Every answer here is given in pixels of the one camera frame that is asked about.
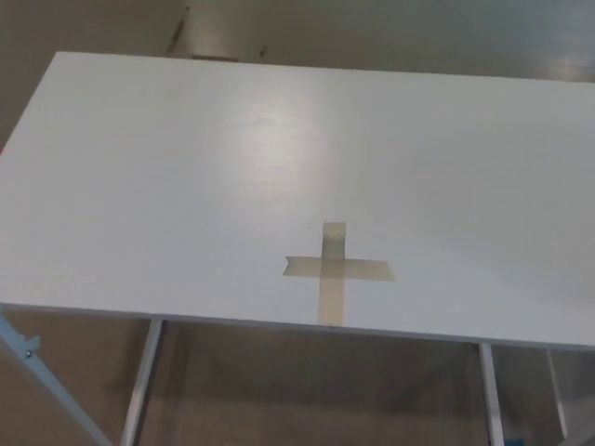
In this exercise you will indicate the horizontal beige tape strip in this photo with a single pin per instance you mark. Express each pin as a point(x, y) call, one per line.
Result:
point(372, 270)

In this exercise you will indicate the white table leg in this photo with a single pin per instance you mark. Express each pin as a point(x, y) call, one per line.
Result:
point(141, 381)
point(558, 390)
point(493, 395)

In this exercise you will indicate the small blue floor marker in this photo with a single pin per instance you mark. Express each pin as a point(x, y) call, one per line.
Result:
point(514, 440)

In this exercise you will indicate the grey-blue metal stand frame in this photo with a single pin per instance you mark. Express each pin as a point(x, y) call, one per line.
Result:
point(42, 376)

